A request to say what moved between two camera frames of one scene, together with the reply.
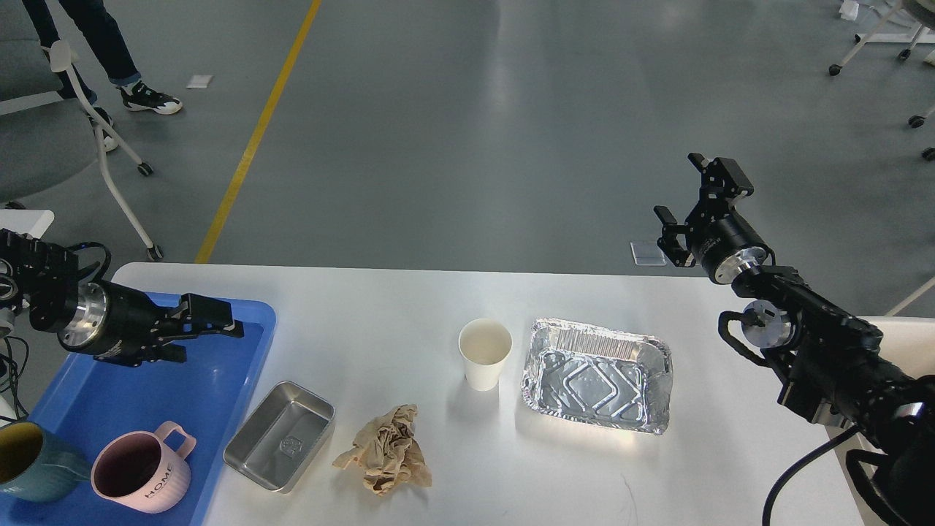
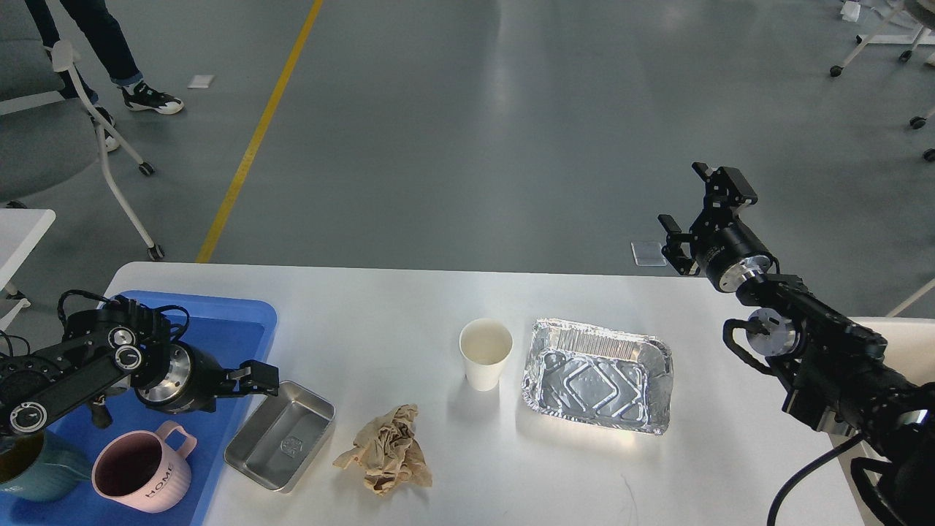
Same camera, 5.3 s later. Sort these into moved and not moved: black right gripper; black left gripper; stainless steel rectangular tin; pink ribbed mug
Moved: black left gripper
Not moved: pink ribbed mug; black right gripper; stainless steel rectangular tin
